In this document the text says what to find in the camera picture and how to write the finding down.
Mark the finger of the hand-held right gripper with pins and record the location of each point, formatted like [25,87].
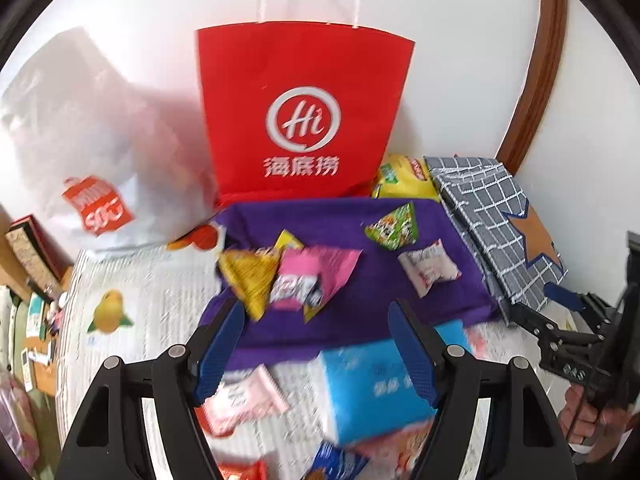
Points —
[530,322]
[565,296]

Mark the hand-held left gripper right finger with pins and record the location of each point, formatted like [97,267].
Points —
[412,355]

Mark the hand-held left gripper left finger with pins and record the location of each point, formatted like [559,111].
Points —
[220,355]

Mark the pink white candy packet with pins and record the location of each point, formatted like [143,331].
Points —
[430,266]
[245,400]

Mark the small pink packet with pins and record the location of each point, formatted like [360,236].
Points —
[476,340]

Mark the yellow triangular snack packet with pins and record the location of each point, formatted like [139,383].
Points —
[247,272]

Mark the pink panda snack packet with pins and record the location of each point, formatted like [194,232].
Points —
[400,452]

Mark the red snack packet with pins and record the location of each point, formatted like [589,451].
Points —
[242,472]

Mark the large pink snack packet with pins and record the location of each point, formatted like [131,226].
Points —
[320,272]

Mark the green triangular snack packet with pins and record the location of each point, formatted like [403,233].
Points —
[395,227]

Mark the small yellow packet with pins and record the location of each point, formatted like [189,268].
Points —
[287,240]

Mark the blue cookie packet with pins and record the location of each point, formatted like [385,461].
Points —
[332,462]

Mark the person's right hand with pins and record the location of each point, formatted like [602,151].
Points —
[585,417]

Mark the blue tissue pack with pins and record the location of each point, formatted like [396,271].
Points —
[360,385]

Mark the purple towel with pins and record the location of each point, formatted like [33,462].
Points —
[350,300]

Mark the grey checked folded fabric box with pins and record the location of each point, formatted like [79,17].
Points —
[490,220]

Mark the wooden nightstand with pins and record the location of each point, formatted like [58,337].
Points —
[50,355]

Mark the yellow snack bag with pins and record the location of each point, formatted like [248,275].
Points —
[400,177]

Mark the green white small box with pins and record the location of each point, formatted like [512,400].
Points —
[36,312]

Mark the white remote control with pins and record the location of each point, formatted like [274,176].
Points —
[26,366]

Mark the patterned gift box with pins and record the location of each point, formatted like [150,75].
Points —
[35,252]

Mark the pink bedding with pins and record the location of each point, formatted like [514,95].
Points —
[17,420]

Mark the white plastic shopping bag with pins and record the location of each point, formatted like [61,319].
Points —
[90,135]

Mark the red paper bag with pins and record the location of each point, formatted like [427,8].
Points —
[300,110]

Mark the brown wooden door frame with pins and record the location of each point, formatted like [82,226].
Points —
[535,75]

